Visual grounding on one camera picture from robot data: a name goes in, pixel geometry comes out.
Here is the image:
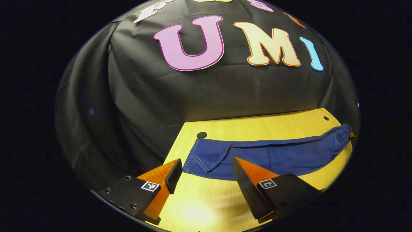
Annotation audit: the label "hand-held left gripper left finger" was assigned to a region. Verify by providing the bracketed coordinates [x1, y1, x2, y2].
[96, 159, 183, 226]

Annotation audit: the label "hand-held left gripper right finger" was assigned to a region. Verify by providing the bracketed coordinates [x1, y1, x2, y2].
[231, 157, 323, 224]

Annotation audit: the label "blue jeans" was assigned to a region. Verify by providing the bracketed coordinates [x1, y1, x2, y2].
[182, 123, 353, 181]

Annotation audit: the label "black backdrop cloth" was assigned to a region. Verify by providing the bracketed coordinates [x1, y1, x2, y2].
[54, 0, 360, 190]

